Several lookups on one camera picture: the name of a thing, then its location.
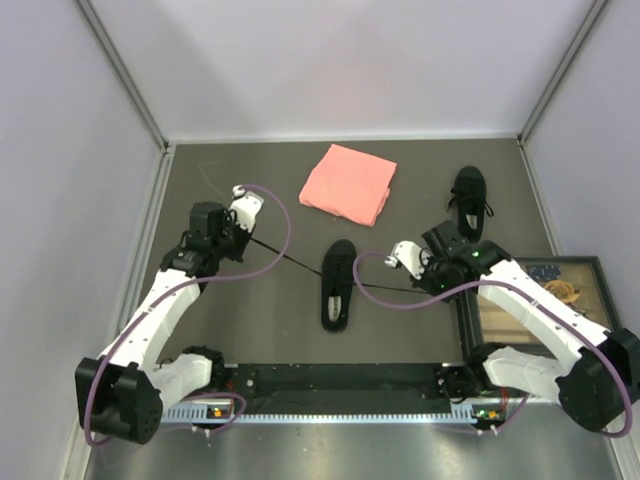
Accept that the black sneaker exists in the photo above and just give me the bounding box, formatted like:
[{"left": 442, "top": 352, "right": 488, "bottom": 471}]
[
  {"left": 321, "top": 239, "right": 357, "bottom": 333},
  {"left": 447, "top": 165, "right": 495, "bottom": 243}
]

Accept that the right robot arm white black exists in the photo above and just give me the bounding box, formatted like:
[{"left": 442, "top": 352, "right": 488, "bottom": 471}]
[{"left": 395, "top": 221, "right": 639, "bottom": 436}]

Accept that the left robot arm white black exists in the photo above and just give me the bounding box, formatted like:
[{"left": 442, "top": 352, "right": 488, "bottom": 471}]
[{"left": 75, "top": 192, "right": 264, "bottom": 446}]

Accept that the pink folded cloth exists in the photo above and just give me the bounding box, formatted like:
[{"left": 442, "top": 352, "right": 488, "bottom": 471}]
[{"left": 299, "top": 144, "right": 397, "bottom": 227}]

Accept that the dark framed compartment box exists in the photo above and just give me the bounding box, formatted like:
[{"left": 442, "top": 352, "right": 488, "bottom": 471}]
[{"left": 456, "top": 256, "right": 621, "bottom": 357}]

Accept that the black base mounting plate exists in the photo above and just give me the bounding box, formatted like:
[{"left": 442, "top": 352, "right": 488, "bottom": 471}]
[{"left": 199, "top": 362, "right": 530, "bottom": 414}]

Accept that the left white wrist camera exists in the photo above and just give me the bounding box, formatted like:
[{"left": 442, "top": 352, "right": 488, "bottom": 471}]
[{"left": 229, "top": 185, "right": 264, "bottom": 233}]

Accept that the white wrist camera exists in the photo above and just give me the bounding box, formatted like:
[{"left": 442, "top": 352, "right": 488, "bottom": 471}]
[
  {"left": 384, "top": 241, "right": 431, "bottom": 280},
  {"left": 229, "top": 185, "right": 264, "bottom": 233}
]

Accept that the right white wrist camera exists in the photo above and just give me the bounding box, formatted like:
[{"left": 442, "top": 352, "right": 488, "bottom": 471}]
[{"left": 384, "top": 241, "right": 431, "bottom": 280}]

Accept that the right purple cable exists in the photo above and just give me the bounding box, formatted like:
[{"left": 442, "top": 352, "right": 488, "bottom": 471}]
[{"left": 352, "top": 251, "right": 632, "bottom": 439}]

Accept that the purple cable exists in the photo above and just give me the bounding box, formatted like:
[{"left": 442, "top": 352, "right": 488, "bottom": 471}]
[
  {"left": 352, "top": 251, "right": 632, "bottom": 439},
  {"left": 82, "top": 184, "right": 294, "bottom": 447}
]

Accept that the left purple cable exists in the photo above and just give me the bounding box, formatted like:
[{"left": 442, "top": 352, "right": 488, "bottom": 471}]
[{"left": 82, "top": 184, "right": 294, "bottom": 447}]

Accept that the aluminium frame rail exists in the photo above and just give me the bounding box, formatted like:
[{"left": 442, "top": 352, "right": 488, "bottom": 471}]
[{"left": 79, "top": 362, "right": 629, "bottom": 404}]

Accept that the grey slotted cable duct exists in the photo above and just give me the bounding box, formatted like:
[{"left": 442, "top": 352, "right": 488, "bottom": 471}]
[{"left": 162, "top": 403, "right": 506, "bottom": 425}]

